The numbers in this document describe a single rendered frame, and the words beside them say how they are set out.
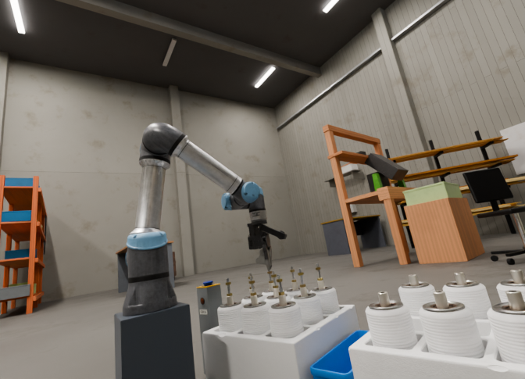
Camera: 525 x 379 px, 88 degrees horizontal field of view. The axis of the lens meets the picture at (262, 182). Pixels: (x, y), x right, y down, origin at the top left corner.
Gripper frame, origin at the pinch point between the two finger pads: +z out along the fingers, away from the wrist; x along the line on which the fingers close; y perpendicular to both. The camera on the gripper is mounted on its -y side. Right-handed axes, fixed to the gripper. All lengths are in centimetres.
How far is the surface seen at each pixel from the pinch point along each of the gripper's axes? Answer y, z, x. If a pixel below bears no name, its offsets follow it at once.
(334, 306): -24.0, 14.9, 13.7
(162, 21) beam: 291, -616, -404
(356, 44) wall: -217, -604, -716
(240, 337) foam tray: 4.2, 16.5, 32.9
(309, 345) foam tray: -16.6, 19.0, 35.8
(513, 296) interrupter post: -57, 7, 57
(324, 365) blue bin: -19.6, 24.2, 35.6
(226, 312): 10.7, 10.9, 25.9
